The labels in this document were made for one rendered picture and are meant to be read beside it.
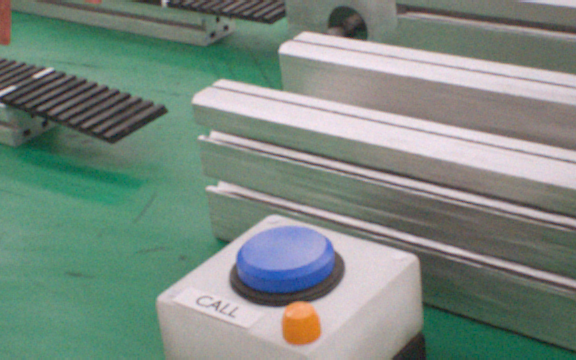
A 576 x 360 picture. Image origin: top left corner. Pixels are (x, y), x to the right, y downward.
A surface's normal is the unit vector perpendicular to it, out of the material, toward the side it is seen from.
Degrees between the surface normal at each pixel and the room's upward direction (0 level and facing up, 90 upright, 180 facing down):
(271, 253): 3
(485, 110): 90
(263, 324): 0
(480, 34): 90
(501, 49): 90
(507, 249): 90
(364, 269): 0
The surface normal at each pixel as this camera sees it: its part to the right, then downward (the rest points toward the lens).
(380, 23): -0.61, 0.43
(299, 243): -0.07, -0.89
